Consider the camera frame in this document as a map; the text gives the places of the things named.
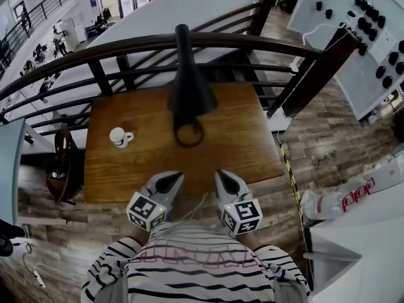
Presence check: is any black balcony railing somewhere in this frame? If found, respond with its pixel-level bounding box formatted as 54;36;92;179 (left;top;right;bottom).
0;0;75;72

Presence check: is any yellow black hazard tape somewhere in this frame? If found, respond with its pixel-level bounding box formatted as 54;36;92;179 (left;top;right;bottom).
279;143;306;227

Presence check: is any person's right forearm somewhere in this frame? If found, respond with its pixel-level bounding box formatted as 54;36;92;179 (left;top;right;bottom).
235;231;300;271

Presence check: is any person's left forearm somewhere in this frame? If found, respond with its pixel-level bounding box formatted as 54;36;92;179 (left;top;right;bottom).
107;226;153;258

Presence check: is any pale blue-grey panel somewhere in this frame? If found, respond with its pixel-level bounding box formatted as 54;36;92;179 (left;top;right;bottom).
0;118;27;227

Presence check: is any clear bag with red print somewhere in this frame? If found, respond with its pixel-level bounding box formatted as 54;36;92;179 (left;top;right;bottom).
301;172;376;222

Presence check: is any white floor box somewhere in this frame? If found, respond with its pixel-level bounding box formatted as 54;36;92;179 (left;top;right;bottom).
266;107;293;133

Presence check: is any dark wooden stair railing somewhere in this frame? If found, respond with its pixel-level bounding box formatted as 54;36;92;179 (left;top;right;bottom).
0;1;360;135

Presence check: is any dark wooden chair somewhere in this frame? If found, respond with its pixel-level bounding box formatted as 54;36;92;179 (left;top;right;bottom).
45;123;85;205

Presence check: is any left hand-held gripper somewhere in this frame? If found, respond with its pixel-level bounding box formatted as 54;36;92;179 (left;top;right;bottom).
126;170;186;232

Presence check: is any white cable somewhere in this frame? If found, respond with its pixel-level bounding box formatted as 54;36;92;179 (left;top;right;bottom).
302;22;350;47

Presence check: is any white wall board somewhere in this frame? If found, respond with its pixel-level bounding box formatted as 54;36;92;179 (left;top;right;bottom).
285;0;404;122

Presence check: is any white power strip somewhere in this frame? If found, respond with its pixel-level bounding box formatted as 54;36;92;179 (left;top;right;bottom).
33;263;47;289

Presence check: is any white counter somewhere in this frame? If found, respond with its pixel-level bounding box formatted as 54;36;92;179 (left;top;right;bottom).
302;156;404;303

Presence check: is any black desk lamp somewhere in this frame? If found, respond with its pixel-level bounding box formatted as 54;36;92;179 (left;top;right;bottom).
166;23;219;148

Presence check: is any white cardboard box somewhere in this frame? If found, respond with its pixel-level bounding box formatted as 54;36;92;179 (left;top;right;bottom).
362;156;404;189

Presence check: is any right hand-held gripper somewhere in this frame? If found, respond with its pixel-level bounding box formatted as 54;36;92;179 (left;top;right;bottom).
214;169;264;236

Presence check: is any person in white shirt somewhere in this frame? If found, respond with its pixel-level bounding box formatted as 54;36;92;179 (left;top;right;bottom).
80;221;312;303

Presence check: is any group of black wall-mounted items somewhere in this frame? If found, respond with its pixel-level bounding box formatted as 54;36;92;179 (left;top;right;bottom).
315;0;404;90

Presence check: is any white mug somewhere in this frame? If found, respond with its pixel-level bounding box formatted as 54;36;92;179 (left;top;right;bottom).
109;127;134;149

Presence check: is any white dispenser machine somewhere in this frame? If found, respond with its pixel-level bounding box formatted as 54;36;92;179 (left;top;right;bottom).
59;17;79;44

